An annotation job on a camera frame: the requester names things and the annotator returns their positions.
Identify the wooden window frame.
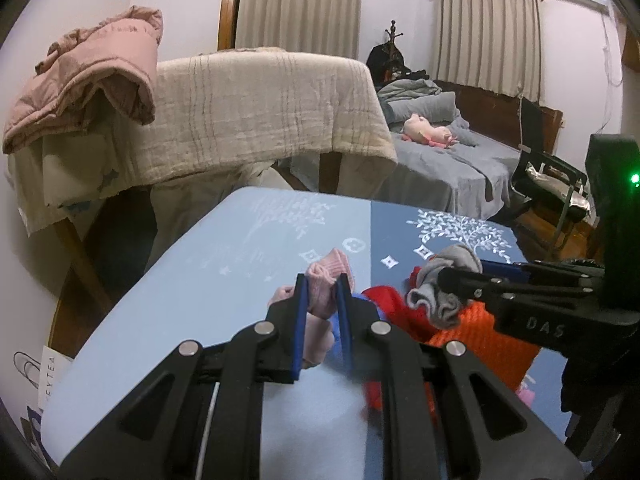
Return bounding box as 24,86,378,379
217,0,246,53

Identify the wooden coat rack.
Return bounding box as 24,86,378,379
382,19,406,51

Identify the pink quilted jacket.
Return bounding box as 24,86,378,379
2,6,164,156

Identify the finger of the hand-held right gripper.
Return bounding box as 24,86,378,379
480,259,608,283
439,266,606,311

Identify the silver cushion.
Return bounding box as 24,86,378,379
525,165,591,211

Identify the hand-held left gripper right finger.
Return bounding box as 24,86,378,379
334,274,586,480

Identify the bed with grey sheet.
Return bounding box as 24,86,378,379
372,110,523,221

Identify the grey duvet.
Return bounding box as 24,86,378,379
376,79,443,106

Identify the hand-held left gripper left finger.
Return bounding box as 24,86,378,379
59,274,307,480

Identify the wooden headboard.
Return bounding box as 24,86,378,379
432,80,563,156

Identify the wide beige curtain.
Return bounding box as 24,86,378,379
235,0,363,61

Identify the glossy wooden wardrobe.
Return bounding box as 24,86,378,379
621,25,640,71

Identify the grey pillow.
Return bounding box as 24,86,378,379
387,92,458,123

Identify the pale pink sock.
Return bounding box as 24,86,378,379
267,285,335,368

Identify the orange bubble wrap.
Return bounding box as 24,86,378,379
425,300,543,391

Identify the grey sock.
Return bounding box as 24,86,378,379
405,245,483,331

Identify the white cloth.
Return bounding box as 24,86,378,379
5,110,156,236

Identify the red plastic bag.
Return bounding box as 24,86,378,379
360,266,441,428

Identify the beige striped blanket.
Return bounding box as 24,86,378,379
115,47,398,191

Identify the black metal chair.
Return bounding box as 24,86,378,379
510,97,591,261

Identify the pink plush toy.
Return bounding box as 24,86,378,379
402,114,460,148

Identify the white paper bag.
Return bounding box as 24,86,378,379
12,342,76,461

